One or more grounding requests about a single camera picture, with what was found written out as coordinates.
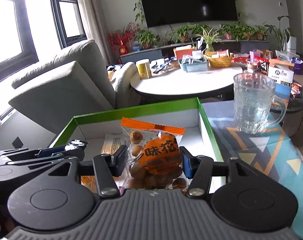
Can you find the green white cardboard box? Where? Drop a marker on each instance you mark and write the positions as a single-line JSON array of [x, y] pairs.
[[189, 114]]

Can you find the black framed window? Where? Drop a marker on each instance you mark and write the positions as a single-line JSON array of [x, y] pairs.
[[30, 30]]

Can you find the orange box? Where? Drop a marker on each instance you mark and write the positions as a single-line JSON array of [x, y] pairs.
[[179, 52]]

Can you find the grey armchair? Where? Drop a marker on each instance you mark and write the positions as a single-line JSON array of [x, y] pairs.
[[73, 82]]

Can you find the potted green plant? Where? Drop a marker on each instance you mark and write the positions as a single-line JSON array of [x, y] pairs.
[[147, 39]]

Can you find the round white coffee table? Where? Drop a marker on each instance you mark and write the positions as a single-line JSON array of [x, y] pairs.
[[181, 84]]

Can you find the spider plant in vase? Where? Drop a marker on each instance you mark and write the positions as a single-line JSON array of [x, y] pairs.
[[207, 37]]

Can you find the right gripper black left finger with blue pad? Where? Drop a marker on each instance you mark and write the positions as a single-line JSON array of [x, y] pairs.
[[104, 168]]

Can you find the blue grey storage tray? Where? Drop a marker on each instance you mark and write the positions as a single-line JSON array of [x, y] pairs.
[[190, 65]]

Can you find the dark round side table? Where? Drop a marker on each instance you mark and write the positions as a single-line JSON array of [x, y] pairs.
[[294, 112]]

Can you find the white blue carton box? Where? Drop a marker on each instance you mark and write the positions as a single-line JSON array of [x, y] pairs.
[[282, 73]]

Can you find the silver black snack wrapper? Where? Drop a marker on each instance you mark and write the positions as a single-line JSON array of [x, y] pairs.
[[76, 144]]

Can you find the orange peanut snack packet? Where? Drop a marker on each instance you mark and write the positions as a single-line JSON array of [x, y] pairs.
[[154, 159]]

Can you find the red flower decoration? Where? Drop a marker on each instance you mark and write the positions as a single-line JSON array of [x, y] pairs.
[[121, 38]]

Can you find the clear beige snack packet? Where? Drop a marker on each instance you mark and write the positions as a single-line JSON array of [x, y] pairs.
[[111, 144]]

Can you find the beige curtain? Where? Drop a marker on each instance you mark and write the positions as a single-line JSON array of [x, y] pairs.
[[95, 27]]

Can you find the woven yellow basket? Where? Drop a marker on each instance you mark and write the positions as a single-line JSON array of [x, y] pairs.
[[221, 62]]

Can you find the clear glass mug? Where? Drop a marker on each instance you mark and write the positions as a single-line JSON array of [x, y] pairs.
[[254, 94]]

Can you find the black wall television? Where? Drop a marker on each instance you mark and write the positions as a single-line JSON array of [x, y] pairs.
[[164, 12]]

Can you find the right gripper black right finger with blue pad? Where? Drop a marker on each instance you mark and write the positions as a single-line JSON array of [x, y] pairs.
[[201, 169]]

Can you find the yellow canister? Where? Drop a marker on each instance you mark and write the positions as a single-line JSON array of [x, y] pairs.
[[143, 68]]

